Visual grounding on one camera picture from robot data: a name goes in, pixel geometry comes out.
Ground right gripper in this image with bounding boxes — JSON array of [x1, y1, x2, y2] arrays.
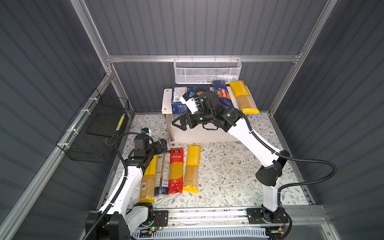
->
[[171, 109, 213, 131]]

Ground dark blue Barilla box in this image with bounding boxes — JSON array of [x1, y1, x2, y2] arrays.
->
[[171, 85, 211, 115]]

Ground red spaghetti bag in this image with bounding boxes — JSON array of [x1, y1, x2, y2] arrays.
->
[[168, 148, 184, 195]]

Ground blue Barilla spaghetti box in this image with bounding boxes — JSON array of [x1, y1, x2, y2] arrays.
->
[[213, 80, 234, 109]]

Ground yellow Pasta Time bag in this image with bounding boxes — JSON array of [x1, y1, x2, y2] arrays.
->
[[183, 145, 202, 193], [229, 81, 260, 114]]

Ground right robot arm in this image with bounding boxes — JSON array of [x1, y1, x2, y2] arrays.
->
[[172, 107, 289, 223]]

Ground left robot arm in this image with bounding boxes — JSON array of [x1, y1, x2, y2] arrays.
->
[[83, 132, 168, 240]]

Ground white two-tier shelf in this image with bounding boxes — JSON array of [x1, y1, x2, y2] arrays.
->
[[162, 89, 238, 144]]

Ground clear blue spaghetti bag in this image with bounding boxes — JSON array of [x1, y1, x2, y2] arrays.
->
[[155, 151, 171, 196]]

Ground yellow spaghetti bag far left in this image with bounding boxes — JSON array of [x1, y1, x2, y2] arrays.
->
[[139, 155, 158, 204]]

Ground items in white basket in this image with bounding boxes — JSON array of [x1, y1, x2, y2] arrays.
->
[[190, 74, 239, 84]]

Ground floral table mat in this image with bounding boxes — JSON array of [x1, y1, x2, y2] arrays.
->
[[129, 113, 309, 209]]

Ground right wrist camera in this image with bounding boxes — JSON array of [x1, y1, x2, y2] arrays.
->
[[179, 89, 223, 114]]

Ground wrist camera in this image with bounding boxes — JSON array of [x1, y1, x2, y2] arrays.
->
[[141, 128, 151, 136], [179, 89, 223, 114]]

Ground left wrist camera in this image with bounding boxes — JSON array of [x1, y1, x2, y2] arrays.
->
[[141, 128, 151, 136]]

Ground white wire mesh basket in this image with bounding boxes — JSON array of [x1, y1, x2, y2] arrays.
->
[[173, 58, 242, 85]]

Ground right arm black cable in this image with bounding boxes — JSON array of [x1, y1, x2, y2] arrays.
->
[[191, 86, 337, 208]]

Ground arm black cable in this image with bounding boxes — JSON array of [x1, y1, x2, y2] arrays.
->
[[86, 131, 151, 240], [191, 86, 337, 208]]

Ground black wire basket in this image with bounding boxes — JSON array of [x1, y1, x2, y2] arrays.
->
[[57, 90, 130, 164]]

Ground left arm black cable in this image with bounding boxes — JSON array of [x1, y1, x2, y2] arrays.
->
[[86, 131, 151, 240]]

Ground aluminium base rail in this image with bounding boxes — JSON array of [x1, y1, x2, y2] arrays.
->
[[86, 206, 331, 232]]

